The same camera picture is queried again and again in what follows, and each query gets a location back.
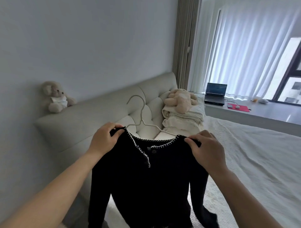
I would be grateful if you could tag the white bay window ledge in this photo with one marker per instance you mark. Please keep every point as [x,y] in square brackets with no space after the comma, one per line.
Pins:
[270,115]

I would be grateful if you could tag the grey tufted headboard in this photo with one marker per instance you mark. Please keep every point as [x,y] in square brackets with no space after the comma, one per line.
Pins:
[94,117]

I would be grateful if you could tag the black cardigan white trim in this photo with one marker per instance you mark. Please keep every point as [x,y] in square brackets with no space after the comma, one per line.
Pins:
[145,188]

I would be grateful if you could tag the stack of white bedding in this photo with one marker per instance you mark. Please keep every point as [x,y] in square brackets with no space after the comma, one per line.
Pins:
[183,122]

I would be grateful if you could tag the cream teddy bear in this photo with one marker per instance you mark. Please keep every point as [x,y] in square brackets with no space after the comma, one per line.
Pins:
[56,98]

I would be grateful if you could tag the beige curtain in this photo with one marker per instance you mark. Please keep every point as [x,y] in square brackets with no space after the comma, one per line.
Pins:
[185,42]

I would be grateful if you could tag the person's left hand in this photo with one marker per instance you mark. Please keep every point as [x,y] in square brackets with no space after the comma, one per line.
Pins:
[104,141]

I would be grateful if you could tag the small orange white toy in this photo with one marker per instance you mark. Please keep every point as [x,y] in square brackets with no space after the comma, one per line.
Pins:
[263,101]

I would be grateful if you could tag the bed with white bedspread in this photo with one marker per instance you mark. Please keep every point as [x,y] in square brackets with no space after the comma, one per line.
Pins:
[258,152]

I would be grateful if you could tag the person's right forearm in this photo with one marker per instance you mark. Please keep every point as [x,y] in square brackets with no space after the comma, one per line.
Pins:
[242,202]

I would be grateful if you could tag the beige plush toy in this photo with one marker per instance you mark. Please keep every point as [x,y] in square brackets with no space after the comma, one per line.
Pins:
[181,101]

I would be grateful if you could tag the black laptop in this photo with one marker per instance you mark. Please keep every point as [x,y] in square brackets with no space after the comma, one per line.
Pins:
[215,91]

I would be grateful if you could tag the person's right hand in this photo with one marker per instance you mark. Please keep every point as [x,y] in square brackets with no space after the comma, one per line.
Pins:
[209,152]

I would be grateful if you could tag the white sheer curtain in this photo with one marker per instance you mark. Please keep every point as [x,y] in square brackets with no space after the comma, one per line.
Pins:
[247,47]

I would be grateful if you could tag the dark framed window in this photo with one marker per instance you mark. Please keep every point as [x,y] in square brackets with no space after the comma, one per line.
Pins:
[289,77]

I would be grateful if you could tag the person's left forearm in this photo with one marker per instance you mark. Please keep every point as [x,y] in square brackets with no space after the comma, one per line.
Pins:
[47,199]

